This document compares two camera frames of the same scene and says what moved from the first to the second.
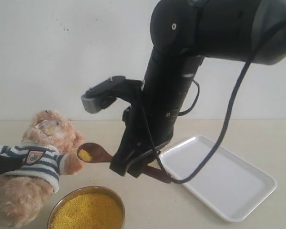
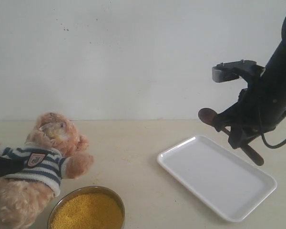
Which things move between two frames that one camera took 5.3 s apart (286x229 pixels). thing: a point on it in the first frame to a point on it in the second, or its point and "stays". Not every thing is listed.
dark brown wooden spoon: x=92 y=152 to x=208 y=115
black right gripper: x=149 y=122 to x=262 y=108
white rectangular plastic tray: x=232 y=185 stays
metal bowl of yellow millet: x=87 y=207 stays
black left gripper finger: x=0 y=164 stays
